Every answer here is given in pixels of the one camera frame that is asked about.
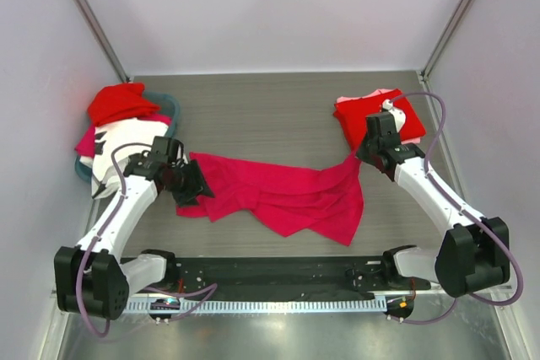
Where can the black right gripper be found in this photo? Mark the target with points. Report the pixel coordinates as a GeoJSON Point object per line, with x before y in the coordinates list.
{"type": "Point", "coordinates": [370, 154]}

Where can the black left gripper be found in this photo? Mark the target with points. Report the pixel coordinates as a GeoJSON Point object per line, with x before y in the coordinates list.
{"type": "Point", "coordinates": [197, 185]}

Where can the magenta pink t shirt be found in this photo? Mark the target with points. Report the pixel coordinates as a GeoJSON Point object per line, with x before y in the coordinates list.
{"type": "Point", "coordinates": [285, 199]}

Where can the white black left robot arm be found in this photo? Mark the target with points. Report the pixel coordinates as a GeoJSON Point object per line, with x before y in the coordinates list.
{"type": "Point", "coordinates": [91, 278]}

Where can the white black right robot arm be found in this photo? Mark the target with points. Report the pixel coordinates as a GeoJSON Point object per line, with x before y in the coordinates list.
{"type": "Point", "coordinates": [472, 255]}

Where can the teal laundry basket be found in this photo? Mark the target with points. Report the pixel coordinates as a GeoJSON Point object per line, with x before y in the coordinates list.
{"type": "Point", "coordinates": [169, 106]}

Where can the white black printed t shirt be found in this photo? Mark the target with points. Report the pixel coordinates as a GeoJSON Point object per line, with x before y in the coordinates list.
{"type": "Point", "coordinates": [136, 132]}

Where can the red t shirt in basket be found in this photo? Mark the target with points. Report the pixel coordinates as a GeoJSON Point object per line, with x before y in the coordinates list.
{"type": "Point", "coordinates": [120, 102]}

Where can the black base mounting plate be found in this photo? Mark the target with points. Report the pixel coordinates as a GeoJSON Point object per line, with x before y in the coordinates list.
{"type": "Point", "coordinates": [288, 279]}

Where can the slotted white cable duct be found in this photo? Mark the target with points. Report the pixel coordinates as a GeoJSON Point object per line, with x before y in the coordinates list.
{"type": "Point", "coordinates": [155, 305]}

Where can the aluminium front rail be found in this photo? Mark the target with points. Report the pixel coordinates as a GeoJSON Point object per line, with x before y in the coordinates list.
{"type": "Point", "coordinates": [57, 292]}

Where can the right aluminium frame post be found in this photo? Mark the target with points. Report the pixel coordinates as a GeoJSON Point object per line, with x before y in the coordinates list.
{"type": "Point", "coordinates": [458, 15]}

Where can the aluminium frame post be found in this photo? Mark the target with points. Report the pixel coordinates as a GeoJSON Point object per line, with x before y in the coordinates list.
{"type": "Point", "coordinates": [101, 38]}
{"type": "Point", "coordinates": [458, 15]}

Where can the left aluminium frame post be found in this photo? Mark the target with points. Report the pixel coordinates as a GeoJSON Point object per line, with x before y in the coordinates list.
{"type": "Point", "coordinates": [101, 38]}

